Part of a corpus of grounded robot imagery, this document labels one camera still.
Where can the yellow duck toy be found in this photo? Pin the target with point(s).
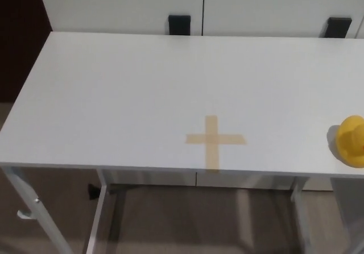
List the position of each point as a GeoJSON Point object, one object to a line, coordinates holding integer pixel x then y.
{"type": "Point", "coordinates": [351, 143]}

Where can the white desk leg with hook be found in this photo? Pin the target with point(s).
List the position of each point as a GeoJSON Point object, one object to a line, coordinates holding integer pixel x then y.
{"type": "Point", "coordinates": [29, 198]}

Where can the short beige tape strip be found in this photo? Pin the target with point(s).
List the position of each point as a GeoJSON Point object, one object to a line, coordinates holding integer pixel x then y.
{"type": "Point", "coordinates": [196, 139]}

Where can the black partition foot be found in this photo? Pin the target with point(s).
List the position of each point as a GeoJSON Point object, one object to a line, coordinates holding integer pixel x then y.
{"type": "Point", "coordinates": [93, 192]}

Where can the white partition panel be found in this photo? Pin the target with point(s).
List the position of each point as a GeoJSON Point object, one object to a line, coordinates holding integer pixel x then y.
{"type": "Point", "coordinates": [119, 6]}
{"type": "Point", "coordinates": [270, 6]}

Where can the dark brown door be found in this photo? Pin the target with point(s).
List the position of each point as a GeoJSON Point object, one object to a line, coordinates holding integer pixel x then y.
{"type": "Point", "coordinates": [20, 38]}

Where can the white hook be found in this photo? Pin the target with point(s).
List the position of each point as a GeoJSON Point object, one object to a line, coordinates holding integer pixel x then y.
{"type": "Point", "coordinates": [25, 214]}

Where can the black partition bracket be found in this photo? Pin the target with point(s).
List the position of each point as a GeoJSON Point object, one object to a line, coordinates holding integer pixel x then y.
{"type": "Point", "coordinates": [338, 28]}
{"type": "Point", "coordinates": [179, 25]}

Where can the grey metal support post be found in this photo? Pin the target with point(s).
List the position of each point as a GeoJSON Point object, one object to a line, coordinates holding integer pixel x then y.
{"type": "Point", "coordinates": [116, 220]}

